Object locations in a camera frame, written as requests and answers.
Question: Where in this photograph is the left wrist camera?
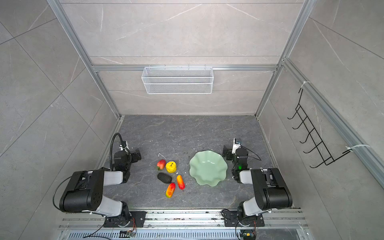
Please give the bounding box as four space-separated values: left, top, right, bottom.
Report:
120 141 130 153

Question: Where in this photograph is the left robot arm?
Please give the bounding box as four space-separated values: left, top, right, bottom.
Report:
59 149 146 228

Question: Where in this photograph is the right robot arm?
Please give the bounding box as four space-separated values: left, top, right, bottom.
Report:
222 145 293 227

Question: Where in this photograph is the black right camera cable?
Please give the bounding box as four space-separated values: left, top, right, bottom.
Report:
239 146 262 162

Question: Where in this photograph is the red orange fake mango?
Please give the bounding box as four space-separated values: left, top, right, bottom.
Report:
177 175 186 190

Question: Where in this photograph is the aluminium mounting rail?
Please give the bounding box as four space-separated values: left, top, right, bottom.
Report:
53 209 313 240

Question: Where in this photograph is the white wire mesh basket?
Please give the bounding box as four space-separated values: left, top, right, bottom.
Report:
142 67 214 95

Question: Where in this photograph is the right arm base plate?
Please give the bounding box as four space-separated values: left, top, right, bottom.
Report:
221 209 265 227

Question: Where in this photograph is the red yellow fake mango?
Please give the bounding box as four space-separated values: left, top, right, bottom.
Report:
166 183 176 198

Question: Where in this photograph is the dark fake avocado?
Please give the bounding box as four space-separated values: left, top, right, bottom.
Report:
157 173 173 184

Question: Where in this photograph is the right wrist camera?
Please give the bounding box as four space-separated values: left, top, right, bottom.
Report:
232 138 242 154

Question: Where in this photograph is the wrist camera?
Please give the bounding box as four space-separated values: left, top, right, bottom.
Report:
120 141 130 153
232 138 242 154

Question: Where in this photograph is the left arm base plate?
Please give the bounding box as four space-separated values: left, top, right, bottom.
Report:
104 211 147 228

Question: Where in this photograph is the yellow fake apple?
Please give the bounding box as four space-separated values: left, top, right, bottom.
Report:
166 161 177 173

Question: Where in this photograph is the red fake pear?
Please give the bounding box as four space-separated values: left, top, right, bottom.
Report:
157 160 166 171

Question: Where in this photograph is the green wavy fruit bowl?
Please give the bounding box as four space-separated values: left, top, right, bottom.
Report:
190 151 228 187

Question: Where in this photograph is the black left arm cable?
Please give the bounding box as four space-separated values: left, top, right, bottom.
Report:
109 132 124 171

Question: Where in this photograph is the black wire hook rack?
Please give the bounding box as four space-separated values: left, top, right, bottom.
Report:
287 89 353 169

